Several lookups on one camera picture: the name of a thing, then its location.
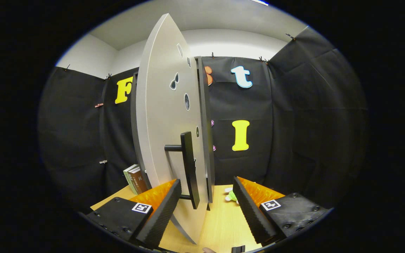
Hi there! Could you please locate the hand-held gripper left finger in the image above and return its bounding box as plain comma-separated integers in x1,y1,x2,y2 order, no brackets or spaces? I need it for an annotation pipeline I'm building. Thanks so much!
86,179,182,249

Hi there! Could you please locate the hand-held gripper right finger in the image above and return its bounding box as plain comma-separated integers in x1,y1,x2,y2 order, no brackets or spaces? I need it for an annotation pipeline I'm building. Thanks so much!
232,176,329,246

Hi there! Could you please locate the black door handle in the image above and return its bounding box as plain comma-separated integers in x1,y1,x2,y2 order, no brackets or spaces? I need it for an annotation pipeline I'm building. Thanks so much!
164,131,200,210

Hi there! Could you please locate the white green plush toy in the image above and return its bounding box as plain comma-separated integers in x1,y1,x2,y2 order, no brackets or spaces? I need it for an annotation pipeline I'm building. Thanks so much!
225,188,240,205

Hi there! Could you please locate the dark brown book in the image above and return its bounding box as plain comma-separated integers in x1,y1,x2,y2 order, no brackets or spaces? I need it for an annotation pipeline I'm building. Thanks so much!
127,166,143,195

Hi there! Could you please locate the dark grey cabinet body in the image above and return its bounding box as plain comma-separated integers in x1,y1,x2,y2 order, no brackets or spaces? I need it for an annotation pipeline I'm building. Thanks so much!
130,56,215,203

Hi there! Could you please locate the black backdrop cloth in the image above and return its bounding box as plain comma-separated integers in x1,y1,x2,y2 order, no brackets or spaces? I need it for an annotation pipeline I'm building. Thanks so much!
38,26,368,213

